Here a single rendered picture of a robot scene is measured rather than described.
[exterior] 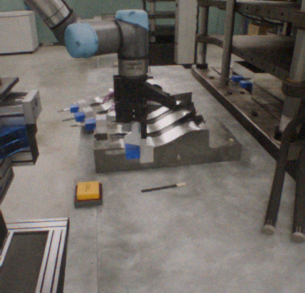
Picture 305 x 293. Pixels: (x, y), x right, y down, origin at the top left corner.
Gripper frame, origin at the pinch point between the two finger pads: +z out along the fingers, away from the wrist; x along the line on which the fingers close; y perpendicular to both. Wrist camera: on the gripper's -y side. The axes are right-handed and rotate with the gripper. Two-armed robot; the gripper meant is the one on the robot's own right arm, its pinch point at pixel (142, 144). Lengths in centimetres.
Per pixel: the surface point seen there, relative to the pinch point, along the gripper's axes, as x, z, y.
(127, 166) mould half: -10.1, 13.5, 3.9
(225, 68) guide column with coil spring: -97, 5, -63
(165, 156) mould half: -10.2, 10.7, -8.7
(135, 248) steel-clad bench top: 23.3, 15.1, 5.2
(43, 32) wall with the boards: -733, 57, 161
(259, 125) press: -40, 16, -58
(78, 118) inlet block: -43.0, 9.1, 21.4
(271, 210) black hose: 20.7, 11.1, -30.6
